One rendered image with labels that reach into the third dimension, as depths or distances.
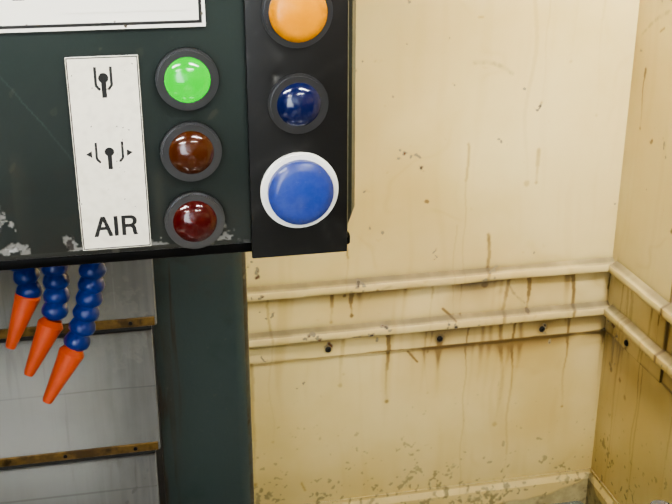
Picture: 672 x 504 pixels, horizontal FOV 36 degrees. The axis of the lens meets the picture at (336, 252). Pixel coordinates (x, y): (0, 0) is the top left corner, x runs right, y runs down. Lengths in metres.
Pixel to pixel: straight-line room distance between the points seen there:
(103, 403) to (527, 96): 0.81
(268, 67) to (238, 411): 0.88
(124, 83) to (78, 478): 0.89
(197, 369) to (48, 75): 0.85
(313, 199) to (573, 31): 1.20
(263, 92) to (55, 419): 0.84
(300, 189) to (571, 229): 1.29
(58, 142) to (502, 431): 1.48
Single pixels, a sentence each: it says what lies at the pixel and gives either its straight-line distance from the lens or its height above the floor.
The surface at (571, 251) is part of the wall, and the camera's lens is 1.75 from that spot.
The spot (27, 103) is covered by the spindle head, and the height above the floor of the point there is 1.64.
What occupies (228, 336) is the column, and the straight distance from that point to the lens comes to 1.25.
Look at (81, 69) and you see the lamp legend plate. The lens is 0.45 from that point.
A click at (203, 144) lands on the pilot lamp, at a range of 0.45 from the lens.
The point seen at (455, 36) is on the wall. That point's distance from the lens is 1.57.
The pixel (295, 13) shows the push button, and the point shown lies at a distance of 0.44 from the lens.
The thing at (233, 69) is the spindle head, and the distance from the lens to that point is 0.45.
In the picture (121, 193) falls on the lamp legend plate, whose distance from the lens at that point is 0.46.
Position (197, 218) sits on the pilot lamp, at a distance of 0.46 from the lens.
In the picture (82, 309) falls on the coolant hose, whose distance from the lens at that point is 0.67.
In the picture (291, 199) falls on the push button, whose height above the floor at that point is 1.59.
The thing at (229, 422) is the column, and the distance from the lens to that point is 1.30.
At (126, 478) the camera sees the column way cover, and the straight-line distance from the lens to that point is 1.29.
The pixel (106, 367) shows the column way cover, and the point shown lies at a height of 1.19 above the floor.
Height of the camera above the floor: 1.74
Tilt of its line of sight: 21 degrees down
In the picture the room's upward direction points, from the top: straight up
